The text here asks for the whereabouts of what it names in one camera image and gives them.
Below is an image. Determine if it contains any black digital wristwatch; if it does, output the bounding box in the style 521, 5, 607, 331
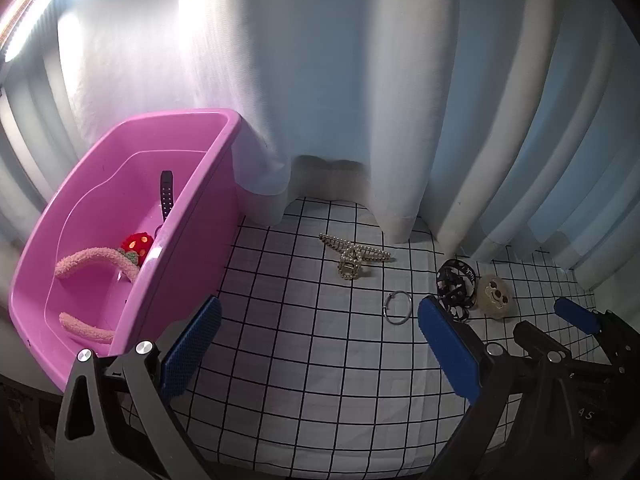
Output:
160, 170, 174, 220

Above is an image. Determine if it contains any round beige face ornament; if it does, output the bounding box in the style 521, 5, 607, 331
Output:
476, 275, 514, 320

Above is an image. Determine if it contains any black patterned hair clip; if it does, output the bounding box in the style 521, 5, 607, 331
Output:
436, 259, 477, 323

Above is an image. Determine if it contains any pink fuzzy strawberry headband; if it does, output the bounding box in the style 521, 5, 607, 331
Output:
47, 232, 154, 346

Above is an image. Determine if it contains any pink plastic basin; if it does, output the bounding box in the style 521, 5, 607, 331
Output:
9, 108, 241, 388

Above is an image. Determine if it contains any white grid bedsheet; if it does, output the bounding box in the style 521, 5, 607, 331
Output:
119, 196, 601, 480

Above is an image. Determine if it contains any pearl hair claw clip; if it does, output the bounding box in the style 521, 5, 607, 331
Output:
318, 233, 393, 281

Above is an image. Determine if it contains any white curtain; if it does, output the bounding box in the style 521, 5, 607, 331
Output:
1, 0, 639, 288

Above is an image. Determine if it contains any small silver ring bracelet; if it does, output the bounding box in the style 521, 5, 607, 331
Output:
383, 290, 414, 326

